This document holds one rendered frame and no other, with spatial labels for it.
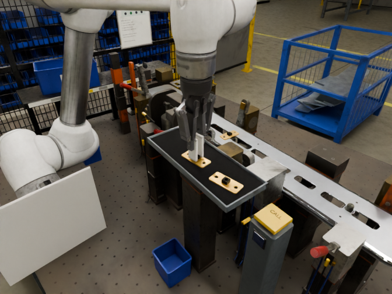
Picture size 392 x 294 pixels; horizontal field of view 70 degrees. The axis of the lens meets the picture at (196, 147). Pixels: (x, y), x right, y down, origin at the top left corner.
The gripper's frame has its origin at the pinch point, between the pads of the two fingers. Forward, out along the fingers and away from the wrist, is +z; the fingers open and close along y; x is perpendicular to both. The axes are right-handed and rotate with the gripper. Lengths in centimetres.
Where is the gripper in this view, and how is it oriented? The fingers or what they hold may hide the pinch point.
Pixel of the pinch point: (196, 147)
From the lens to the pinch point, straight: 75.7
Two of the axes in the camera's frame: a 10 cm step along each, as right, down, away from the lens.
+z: 0.0, 8.3, 5.6
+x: 7.2, 3.9, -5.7
